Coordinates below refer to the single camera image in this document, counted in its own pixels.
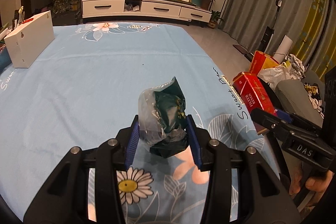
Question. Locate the grey curtain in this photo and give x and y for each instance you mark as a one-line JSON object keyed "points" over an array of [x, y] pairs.
{"points": [[310, 24]]}

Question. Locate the grey sofa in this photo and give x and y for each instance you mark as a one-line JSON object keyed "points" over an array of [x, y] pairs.
{"points": [[294, 98]]}

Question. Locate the black upright vacuum cleaner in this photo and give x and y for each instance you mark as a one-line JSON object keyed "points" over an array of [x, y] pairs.
{"points": [[268, 34]]}

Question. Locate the white paper roll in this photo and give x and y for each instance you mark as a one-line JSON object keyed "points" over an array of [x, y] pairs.
{"points": [[283, 49]]}

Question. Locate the red white cigarette carton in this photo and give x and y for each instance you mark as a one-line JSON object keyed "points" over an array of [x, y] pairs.
{"points": [[252, 92]]}

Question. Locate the white cardboard box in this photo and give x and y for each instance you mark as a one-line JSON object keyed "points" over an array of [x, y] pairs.
{"points": [[30, 39]]}

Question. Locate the dark green foil wrapper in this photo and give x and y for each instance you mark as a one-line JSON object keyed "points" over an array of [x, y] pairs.
{"points": [[162, 119]]}

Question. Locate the potted plant on floor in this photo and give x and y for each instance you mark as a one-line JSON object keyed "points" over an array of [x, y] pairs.
{"points": [[215, 19]]}

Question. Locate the light blue floral tablecloth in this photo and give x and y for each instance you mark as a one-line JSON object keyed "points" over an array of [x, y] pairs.
{"points": [[84, 87]]}

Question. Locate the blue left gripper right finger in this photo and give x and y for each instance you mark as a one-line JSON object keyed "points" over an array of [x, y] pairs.
{"points": [[195, 147]]}

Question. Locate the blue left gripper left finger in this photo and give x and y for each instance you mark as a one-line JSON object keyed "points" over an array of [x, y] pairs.
{"points": [[132, 142]]}

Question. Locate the person's right hand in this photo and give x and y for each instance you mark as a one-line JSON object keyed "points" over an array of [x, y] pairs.
{"points": [[316, 184]]}

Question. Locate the red yellow shopping bag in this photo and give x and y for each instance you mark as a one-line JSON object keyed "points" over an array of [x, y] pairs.
{"points": [[261, 61]]}

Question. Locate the white plastic bag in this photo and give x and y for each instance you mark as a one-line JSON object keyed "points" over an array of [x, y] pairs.
{"points": [[273, 76]]}

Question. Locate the white TV cabinet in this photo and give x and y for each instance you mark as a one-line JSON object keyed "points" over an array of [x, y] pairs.
{"points": [[166, 9]]}

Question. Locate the potted plants left of cabinet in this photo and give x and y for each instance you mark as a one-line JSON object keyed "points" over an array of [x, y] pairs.
{"points": [[66, 12]]}

